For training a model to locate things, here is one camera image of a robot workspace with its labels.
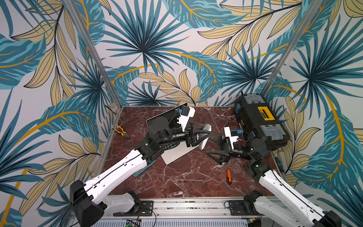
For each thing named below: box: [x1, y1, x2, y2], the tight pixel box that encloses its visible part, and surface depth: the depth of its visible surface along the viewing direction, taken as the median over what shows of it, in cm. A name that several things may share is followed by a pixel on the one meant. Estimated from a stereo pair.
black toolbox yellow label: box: [234, 93, 290, 151], surface depth 92 cm
